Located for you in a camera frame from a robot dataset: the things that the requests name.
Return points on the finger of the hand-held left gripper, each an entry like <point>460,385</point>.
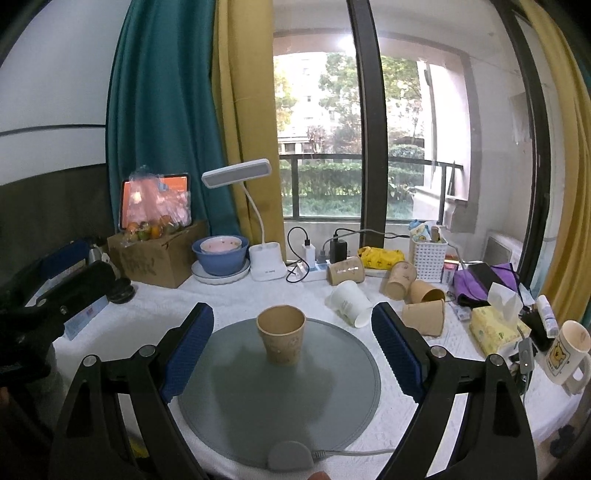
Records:
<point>69,254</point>

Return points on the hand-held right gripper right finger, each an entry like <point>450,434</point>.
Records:
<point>397,350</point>

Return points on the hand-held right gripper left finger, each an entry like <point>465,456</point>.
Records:
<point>187,350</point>

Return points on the brown paper cup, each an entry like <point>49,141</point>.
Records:
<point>346,272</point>
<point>425,291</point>
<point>281,341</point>
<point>400,281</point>
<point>425,318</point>

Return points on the white paper cup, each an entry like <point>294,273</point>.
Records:
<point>348,304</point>

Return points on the white tablecloth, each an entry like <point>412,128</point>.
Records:
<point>152,304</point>

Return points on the white plate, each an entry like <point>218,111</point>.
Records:
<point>203,276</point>

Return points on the cardboard box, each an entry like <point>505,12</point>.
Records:
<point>157,263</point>

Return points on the blue bowl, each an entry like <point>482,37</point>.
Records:
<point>219,264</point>

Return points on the yellow printed pouch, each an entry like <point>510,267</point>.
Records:
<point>381,258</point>

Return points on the small pink box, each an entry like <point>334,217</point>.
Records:
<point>450,272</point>

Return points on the white plastic basket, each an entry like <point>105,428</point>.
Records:
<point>429,261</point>

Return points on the purple cloth bag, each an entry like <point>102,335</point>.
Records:
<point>466,284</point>

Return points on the yellow tissue pack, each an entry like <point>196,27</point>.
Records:
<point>491,330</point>

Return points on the clear bag of fruit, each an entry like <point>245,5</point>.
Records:
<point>157,207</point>

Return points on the grey round heating mat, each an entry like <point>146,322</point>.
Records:
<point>277,406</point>

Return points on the pink bowl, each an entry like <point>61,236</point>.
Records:
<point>221,244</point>

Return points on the black flat box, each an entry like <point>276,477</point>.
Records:
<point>485,274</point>

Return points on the black power adapter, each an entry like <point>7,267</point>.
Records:
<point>338,250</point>

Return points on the white desk lamp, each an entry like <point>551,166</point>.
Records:
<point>268,265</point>

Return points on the white power strip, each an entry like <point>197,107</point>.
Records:
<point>307,273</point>

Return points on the blue printed packet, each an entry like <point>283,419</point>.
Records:
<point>419,229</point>

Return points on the tablet with orange screen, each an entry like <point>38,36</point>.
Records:
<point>175,182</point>

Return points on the white charger plug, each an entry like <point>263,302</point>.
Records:
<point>308,253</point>

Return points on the white outdoor unit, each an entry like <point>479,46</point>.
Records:
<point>501,251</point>

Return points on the small white bottle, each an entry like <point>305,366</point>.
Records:
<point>547,316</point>

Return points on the white bear print mug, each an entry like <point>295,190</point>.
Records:
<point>561,360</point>

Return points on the teal curtain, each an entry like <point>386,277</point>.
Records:
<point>161,92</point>

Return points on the black balcony railing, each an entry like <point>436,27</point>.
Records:
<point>323,157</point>

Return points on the yellow curtain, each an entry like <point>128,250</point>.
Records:
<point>572,184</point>
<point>244,115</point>

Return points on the black window frame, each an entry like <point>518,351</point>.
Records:
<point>369,115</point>

